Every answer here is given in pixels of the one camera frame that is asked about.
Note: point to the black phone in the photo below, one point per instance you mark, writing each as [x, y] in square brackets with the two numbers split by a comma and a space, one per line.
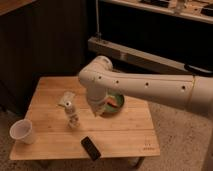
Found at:
[90, 148]

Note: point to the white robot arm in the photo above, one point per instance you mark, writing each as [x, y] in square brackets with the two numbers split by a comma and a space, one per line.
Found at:
[187, 92]

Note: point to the small clear plastic bottle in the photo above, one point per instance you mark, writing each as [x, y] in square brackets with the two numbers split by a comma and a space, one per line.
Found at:
[70, 111]

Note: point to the crumpled beige packet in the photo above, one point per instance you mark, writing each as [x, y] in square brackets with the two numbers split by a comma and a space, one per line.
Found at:
[67, 96]

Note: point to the orange food piece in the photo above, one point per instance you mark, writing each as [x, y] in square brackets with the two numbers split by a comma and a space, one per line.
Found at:
[111, 102]

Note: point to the wooden low table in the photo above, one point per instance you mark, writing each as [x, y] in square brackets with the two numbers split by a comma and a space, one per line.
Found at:
[128, 133]

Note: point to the dark shelf unit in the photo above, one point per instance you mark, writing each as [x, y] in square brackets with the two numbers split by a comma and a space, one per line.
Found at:
[158, 42]

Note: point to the green round plate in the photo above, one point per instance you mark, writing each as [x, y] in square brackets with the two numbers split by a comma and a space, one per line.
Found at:
[120, 102]

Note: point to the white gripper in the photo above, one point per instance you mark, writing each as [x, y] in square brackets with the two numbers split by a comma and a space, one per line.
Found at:
[97, 105]

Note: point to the white paper cup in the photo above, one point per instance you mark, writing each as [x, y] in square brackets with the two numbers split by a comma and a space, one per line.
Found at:
[23, 131]

